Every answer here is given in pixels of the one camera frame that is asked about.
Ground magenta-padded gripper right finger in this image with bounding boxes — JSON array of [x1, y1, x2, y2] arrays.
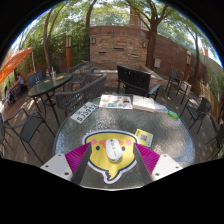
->
[[132, 143, 184, 185]]

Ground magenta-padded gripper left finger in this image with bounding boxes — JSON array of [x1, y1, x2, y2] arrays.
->
[[39, 142, 93, 186]]

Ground white computer mouse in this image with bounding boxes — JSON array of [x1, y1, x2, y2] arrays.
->
[[105, 138, 123, 163]]

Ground yellow bird-shaped mouse pad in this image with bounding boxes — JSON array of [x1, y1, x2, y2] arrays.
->
[[82, 129, 140, 185]]

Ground yellow card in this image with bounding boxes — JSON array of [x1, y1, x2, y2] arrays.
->
[[134, 128, 154, 148]]

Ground black mesh patio chair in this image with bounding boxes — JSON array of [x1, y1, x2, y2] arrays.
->
[[179, 95, 213, 131], [206, 124, 224, 158], [0, 110, 56, 156]]

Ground green bottle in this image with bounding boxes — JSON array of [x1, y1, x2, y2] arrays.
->
[[167, 110, 180, 120]]

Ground small white-blue book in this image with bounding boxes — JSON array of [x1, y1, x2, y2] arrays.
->
[[153, 102, 169, 114]]

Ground black wicker chair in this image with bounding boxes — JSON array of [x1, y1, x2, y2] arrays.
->
[[68, 61, 96, 86], [53, 73, 108, 118]]

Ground colourful magazine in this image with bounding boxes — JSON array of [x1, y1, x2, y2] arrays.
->
[[98, 94, 134, 110]]

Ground dark glass patio table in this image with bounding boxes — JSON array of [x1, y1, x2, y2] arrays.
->
[[28, 72, 74, 128]]

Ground blue chair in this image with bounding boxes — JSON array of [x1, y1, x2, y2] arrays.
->
[[26, 69, 44, 89]]

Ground dark metal patio chair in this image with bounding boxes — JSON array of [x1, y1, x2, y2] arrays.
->
[[165, 69, 189, 104]]

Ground black slatted lounge chair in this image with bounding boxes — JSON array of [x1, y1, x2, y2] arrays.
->
[[116, 64, 162, 101]]

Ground person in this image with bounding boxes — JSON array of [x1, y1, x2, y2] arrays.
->
[[14, 73, 25, 86]]

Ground orange umbrella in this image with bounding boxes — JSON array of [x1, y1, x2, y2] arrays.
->
[[0, 46, 34, 85]]

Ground wooden lamp post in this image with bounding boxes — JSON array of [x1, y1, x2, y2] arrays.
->
[[65, 31, 73, 71], [184, 50, 192, 83]]

